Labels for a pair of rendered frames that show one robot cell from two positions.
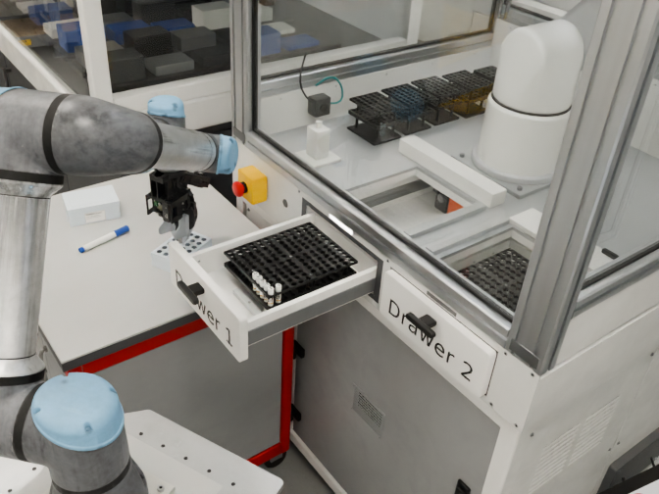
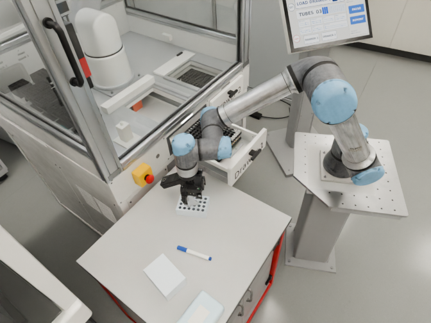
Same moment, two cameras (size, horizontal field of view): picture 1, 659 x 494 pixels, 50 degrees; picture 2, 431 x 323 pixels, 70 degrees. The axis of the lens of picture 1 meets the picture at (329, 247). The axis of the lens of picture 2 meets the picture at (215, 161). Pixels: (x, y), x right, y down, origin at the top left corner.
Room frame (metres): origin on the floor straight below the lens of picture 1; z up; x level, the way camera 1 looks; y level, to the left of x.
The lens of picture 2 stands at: (1.41, 1.09, 1.83)
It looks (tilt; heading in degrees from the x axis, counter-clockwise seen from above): 47 degrees down; 257
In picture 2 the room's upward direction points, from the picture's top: 4 degrees counter-clockwise
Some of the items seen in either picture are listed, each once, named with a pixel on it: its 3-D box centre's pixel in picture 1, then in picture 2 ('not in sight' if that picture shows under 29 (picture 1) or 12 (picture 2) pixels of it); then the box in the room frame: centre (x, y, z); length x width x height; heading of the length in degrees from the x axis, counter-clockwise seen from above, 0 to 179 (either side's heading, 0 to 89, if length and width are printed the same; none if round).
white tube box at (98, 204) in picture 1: (91, 205); (165, 277); (1.51, 0.61, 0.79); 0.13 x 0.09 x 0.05; 119
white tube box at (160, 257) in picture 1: (181, 251); (193, 205); (1.35, 0.35, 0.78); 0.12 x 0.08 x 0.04; 154
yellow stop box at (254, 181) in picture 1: (251, 184); (143, 175); (1.52, 0.21, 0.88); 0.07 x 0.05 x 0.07; 39
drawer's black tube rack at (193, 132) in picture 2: (290, 268); (210, 140); (1.20, 0.08, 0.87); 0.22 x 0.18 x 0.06; 129
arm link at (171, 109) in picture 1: (167, 124); (185, 150); (1.35, 0.36, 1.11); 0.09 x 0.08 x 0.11; 170
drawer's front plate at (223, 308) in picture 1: (206, 298); (247, 156); (1.07, 0.24, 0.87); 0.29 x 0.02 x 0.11; 39
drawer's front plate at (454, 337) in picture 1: (432, 330); (227, 96); (1.03, -0.21, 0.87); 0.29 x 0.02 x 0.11; 39
